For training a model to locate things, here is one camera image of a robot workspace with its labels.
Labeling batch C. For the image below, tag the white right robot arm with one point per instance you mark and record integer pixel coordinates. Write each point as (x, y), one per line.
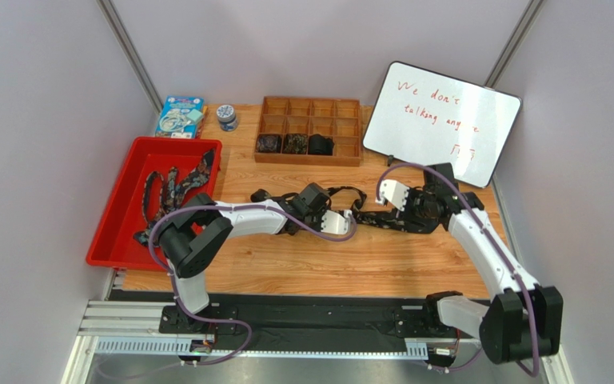
(523, 319)

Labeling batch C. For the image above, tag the dark patterned rolled tie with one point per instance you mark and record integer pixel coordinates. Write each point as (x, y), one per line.
(295, 144)

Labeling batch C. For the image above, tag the black floral necktie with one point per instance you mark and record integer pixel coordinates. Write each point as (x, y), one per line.
(371, 215)

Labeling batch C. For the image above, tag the small blue white jar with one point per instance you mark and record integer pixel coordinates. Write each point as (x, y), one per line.
(227, 117)

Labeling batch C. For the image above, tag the blue floral necktie in tray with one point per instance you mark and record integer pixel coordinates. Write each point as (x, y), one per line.
(171, 197)

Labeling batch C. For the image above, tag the wooden compartment organizer box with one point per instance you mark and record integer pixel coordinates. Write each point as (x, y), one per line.
(338, 118)

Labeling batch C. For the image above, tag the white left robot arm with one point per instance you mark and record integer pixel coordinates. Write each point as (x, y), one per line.
(191, 237)

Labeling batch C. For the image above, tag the plain black rolled tie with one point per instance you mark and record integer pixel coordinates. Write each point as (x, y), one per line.
(320, 145)

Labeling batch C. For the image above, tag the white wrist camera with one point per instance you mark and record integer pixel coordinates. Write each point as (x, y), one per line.
(336, 222)
(392, 192)

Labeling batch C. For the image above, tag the dark blue rolled tie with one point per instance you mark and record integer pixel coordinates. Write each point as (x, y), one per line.
(269, 143)

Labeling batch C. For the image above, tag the aluminium frame rail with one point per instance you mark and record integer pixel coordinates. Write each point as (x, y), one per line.
(242, 325)

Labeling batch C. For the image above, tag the red plastic tray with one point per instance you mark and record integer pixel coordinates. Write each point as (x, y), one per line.
(153, 168)

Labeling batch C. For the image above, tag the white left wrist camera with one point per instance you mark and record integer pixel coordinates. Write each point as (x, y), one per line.
(336, 222)

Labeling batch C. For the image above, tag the whiteboard with red writing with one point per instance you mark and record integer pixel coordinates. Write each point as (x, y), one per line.
(427, 118)

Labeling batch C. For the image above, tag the blue picture box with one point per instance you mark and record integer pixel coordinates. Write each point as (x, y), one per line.
(181, 117)

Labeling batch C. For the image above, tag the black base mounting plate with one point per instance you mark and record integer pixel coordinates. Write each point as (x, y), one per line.
(310, 323)

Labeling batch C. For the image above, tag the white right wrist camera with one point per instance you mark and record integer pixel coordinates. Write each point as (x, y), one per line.
(392, 192)

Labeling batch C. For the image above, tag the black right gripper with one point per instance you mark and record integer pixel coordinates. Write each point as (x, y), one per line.
(406, 206)

